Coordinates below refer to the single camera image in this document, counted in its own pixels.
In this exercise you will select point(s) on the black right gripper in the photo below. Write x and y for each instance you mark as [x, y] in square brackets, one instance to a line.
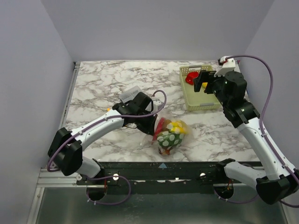
[203, 78]

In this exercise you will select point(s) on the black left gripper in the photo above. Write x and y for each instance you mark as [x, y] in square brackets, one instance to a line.
[149, 129]

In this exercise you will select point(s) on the red chili pepper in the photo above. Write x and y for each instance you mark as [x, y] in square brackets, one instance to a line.
[158, 129]

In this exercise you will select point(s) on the green bell pepper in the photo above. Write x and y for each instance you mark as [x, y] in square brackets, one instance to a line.
[167, 139]

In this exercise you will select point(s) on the clear zip top bag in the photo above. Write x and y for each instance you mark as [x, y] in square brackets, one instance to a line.
[147, 141]

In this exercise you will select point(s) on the yellow banana bunch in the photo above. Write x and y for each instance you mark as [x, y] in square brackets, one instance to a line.
[178, 127]

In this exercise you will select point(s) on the dark maroon fruit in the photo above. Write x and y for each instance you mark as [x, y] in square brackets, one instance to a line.
[165, 151]

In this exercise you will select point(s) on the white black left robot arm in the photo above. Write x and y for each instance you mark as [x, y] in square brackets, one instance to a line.
[67, 147]

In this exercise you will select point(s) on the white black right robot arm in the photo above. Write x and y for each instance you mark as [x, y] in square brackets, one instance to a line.
[277, 179]

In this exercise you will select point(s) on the yellow mango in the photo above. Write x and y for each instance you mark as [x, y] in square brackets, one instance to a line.
[204, 85]

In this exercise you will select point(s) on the red bell pepper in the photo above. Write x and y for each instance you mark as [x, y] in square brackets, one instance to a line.
[191, 76]

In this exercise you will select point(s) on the pale green perforated basket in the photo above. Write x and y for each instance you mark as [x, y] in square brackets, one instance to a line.
[195, 101]

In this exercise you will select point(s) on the black mounting rail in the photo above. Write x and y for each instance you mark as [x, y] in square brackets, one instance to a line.
[161, 178]

